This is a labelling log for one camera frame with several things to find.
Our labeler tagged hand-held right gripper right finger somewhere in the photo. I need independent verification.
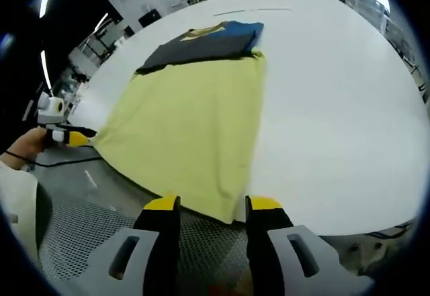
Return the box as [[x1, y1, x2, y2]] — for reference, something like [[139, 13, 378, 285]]
[[245, 194, 376, 296]]

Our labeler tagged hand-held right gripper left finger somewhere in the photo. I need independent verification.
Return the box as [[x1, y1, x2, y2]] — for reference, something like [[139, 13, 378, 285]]
[[79, 194, 182, 296]]

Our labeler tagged yellow blue grey garment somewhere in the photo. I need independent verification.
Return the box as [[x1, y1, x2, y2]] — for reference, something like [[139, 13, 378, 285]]
[[92, 20, 268, 225]]

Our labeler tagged person's left hand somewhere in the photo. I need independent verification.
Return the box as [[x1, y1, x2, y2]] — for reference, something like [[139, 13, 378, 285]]
[[6, 128, 50, 169]]

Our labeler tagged person's white printed shirt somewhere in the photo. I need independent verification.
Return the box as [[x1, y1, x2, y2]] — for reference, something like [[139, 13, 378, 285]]
[[0, 161, 40, 253]]

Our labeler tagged black cabinet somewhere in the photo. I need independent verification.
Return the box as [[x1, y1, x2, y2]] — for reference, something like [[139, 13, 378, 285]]
[[138, 8, 161, 28]]

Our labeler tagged thin white table strip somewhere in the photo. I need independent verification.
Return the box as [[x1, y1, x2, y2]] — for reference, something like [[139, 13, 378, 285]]
[[213, 7, 292, 17]]

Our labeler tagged black cable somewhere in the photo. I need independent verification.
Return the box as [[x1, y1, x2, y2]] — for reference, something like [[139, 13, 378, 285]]
[[5, 150, 101, 168]]

